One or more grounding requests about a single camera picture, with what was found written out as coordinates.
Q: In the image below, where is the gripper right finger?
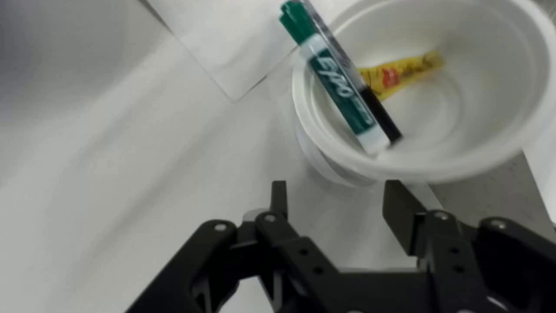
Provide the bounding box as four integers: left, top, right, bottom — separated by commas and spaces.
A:
382, 180, 556, 313

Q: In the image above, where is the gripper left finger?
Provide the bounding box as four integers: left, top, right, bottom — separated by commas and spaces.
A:
125, 180, 349, 313

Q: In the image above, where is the stack of white plastic bowls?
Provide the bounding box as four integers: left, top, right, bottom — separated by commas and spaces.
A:
290, 0, 556, 188

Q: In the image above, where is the black marker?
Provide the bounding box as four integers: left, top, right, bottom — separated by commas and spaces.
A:
304, 0, 403, 145

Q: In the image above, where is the green dry-erase marker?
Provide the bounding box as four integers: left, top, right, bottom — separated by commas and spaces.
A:
278, 0, 391, 156

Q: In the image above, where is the yellow sachet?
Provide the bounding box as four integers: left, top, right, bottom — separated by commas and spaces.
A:
358, 50, 445, 102

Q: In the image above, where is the white paper sheet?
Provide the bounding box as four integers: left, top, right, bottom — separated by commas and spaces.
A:
146, 0, 307, 103

